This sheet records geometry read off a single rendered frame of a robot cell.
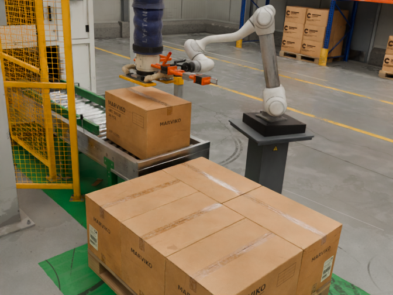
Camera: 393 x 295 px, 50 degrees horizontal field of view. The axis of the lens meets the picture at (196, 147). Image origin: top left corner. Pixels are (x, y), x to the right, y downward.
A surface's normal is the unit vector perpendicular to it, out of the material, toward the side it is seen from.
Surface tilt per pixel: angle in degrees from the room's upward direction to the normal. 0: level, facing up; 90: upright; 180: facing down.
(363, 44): 90
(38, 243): 0
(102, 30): 90
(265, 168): 90
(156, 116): 90
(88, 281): 0
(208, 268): 0
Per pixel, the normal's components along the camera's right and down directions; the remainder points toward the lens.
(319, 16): -0.73, 0.20
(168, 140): 0.64, 0.33
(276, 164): 0.37, 0.37
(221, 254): 0.05, -0.92
